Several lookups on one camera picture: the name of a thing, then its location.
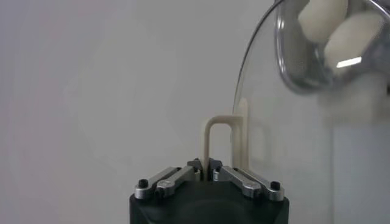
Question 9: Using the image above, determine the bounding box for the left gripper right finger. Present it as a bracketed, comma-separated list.
[208, 158, 286, 202]

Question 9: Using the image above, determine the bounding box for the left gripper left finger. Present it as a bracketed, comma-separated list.
[133, 157, 205, 201]

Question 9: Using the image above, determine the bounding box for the glass lid with cream handle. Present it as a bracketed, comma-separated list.
[202, 0, 390, 224]

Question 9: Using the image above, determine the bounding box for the white steamed baozi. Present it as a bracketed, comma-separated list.
[323, 11, 385, 77]
[297, 0, 349, 43]

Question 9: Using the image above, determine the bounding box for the perforated steel steamer basket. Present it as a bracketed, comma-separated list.
[273, 0, 390, 96]

